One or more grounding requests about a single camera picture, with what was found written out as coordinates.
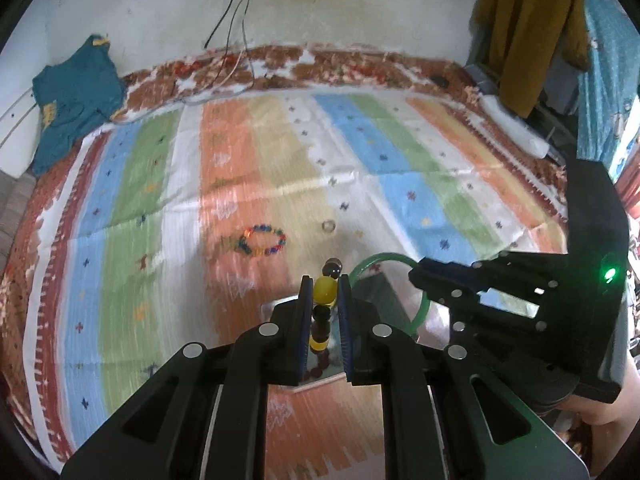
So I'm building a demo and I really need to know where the person right hand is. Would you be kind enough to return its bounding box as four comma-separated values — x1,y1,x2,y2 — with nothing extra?
559,353,639,476

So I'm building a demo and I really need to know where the silver metal tin box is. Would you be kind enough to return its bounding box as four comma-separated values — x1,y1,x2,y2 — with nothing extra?
262,274,427,391

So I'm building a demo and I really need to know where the yellow and brown bead bracelet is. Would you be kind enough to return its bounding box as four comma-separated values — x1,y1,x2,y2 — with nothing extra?
304,257,346,380

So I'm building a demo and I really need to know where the green jade bangle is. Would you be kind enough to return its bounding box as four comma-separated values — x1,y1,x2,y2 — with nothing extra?
348,252,431,339

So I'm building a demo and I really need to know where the white rolled cloth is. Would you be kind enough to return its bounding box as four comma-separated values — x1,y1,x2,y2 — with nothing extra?
480,94,550,159

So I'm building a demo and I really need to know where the mustard hanging garment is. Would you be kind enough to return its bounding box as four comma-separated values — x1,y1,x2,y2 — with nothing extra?
474,0,590,118

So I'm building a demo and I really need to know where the blue dotted hanging cloth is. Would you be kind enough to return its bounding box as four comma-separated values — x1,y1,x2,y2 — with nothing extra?
577,0,639,181

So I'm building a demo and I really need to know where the striped brown pillow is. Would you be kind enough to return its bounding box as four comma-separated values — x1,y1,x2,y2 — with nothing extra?
0,171,36,244

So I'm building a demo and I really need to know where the small multicolour bead bracelet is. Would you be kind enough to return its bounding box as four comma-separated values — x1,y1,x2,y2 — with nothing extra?
234,224,289,257

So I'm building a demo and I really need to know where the teal garment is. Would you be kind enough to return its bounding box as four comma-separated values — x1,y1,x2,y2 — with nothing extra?
32,35,126,178

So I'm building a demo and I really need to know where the colourful striped mat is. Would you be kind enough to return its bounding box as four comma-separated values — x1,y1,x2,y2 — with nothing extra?
22,90,572,480

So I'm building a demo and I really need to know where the black power cable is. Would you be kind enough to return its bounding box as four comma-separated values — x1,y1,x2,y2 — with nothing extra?
174,0,260,106

